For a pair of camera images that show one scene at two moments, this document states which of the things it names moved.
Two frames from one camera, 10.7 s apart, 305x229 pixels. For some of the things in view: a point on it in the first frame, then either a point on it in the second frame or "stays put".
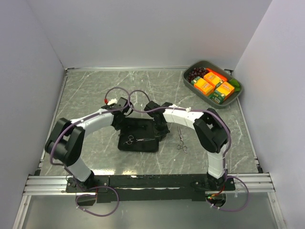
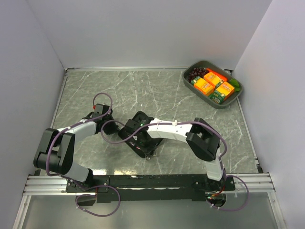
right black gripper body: (160, 130) → (147, 146)
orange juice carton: (204, 87) stays put
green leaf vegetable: (235, 84) stays put
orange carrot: (222, 78) stays put
